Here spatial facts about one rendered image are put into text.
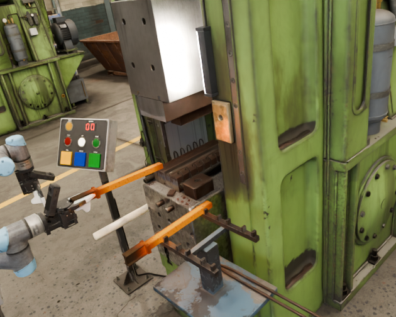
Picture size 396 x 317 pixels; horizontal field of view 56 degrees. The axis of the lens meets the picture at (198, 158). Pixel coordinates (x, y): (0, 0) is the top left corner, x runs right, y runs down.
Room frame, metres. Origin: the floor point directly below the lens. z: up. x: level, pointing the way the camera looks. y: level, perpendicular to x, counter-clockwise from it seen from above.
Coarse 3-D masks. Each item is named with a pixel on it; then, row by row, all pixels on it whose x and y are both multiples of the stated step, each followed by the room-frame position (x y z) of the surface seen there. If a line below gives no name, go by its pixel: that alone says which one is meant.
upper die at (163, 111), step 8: (192, 96) 1.62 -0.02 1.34; (200, 96) 1.64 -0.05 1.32; (144, 104) 1.64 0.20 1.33; (152, 104) 1.58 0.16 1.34; (160, 104) 1.53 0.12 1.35; (168, 104) 1.53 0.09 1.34; (176, 104) 1.56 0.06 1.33; (184, 104) 1.58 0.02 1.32; (192, 104) 1.61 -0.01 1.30; (200, 104) 1.64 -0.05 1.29; (208, 104) 1.67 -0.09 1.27; (144, 112) 1.65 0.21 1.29; (152, 112) 1.59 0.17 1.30; (160, 112) 1.54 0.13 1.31; (168, 112) 1.53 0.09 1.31; (176, 112) 1.55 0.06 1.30; (184, 112) 1.58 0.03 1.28; (160, 120) 1.55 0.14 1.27; (168, 120) 1.52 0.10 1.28
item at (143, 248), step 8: (200, 208) 1.24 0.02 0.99; (208, 208) 1.25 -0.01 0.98; (184, 216) 1.20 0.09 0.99; (192, 216) 1.20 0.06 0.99; (176, 224) 1.16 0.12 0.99; (184, 224) 1.17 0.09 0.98; (160, 232) 1.13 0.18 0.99; (168, 232) 1.12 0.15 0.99; (152, 240) 1.08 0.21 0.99; (160, 240) 1.09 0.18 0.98; (136, 248) 1.04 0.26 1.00; (144, 248) 1.06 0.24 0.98; (128, 256) 1.01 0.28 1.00; (136, 256) 1.03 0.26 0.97; (144, 256) 1.05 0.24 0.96; (128, 264) 1.01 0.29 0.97
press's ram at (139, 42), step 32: (128, 0) 1.60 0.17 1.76; (160, 0) 1.50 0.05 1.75; (192, 0) 1.60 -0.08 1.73; (128, 32) 1.64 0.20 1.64; (160, 32) 1.49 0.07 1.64; (192, 32) 1.58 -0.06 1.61; (128, 64) 1.68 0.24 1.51; (160, 64) 1.49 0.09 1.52; (192, 64) 1.57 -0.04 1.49; (160, 96) 1.52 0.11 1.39
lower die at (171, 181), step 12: (204, 144) 1.88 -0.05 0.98; (216, 144) 1.81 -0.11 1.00; (180, 156) 1.77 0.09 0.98; (192, 156) 1.71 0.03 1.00; (204, 156) 1.69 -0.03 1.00; (168, 168) 1.64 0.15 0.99; (180, 168) 1.60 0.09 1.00; (192, 168) 1.59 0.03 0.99; (156, 180) 1.67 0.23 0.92; (168, 180) 1.57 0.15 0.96; (180, 180) 1.53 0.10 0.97
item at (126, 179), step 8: (144, 168) 1.41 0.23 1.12; (152, 168) 1.40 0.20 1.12; (160, 168) 1.42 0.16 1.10; (128, 176) 1.35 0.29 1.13; (136, 176) 1.35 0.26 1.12; (104, 184) 1.30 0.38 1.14; (112, 184) 1.29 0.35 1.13; (120, 184) 1.31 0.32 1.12; (88, 192) 1.23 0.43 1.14; (96, 192) 1.24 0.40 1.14; (104, 192) 1.26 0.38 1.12; (72, 200) 1.19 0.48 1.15
